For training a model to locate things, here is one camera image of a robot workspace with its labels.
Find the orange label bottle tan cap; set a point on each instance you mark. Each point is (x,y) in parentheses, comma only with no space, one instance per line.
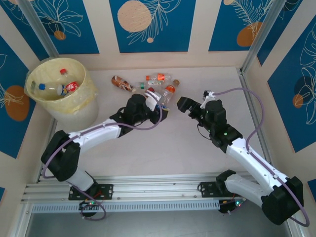
(169,89)

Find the clear bottle orange label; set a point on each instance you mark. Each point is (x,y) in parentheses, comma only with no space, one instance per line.
(161,76)

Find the red label cola bottle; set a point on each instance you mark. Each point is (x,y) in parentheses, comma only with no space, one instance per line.
(72,86)

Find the clear unlabelled bottle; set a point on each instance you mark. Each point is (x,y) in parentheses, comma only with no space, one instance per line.
(50,89)

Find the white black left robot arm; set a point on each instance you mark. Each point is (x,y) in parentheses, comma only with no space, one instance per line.
(93,134)

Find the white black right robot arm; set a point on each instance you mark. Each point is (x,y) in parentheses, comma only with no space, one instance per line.
(256,163)

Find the pale round plastic bin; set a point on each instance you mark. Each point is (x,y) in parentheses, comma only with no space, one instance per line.
(84,116)

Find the blue label clear bottle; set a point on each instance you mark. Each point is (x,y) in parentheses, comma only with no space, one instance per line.
(165,107)

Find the brown patterned bottle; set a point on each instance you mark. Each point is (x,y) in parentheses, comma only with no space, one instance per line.
(119,82)

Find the clear bottle white green label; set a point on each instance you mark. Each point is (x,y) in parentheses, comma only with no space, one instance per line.
(152,83)

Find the controller board with LEDs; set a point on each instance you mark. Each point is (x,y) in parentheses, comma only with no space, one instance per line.
(227,207)
(89,205)

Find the aluminium side rail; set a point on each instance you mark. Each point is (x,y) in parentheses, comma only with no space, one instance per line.
(250,98)
(53,126)

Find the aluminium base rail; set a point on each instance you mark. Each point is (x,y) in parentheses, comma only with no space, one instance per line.
(153,187)

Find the aluminium frame post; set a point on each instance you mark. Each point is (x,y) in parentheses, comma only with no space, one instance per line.
(266,32)
(37,27)

